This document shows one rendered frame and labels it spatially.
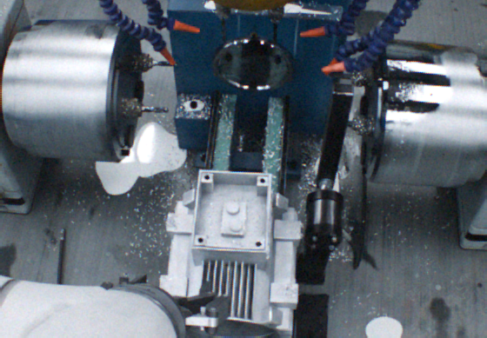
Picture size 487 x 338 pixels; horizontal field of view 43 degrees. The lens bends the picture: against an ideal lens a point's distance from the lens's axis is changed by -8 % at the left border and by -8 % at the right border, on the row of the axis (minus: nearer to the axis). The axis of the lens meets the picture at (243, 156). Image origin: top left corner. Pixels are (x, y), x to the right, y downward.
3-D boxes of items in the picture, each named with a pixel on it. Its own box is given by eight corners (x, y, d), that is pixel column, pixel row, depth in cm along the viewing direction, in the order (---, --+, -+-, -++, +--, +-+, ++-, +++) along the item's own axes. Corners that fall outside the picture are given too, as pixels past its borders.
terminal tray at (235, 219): (199, 194, 99) (196, 169, 93) (271, 198, 99) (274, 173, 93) (192, 268, 93) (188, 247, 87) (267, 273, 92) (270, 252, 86)
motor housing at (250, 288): (181, 235, 112) (170, 180, 96) (293, 242, 112) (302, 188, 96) (169, 346, 102) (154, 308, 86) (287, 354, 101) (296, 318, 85)
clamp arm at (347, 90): (316, 175, 110) (332, 77, 88) (333, 175, 110) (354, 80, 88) (315, 193, 108) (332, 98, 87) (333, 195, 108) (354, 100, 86)
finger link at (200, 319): (152, 306, 63) (199, 316, 60) (179, 300, 67) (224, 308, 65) (150, 329, 62) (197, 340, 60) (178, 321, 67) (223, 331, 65)
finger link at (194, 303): (154, 296, 64) (166, 299, 63) (208, 285, 74) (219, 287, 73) (152, 334, 64) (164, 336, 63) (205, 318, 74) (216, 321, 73)
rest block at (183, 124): (182, 125, 139) (177, 89, 129) (215, 127, 139) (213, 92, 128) (177, 149, 136) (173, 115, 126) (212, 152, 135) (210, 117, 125)
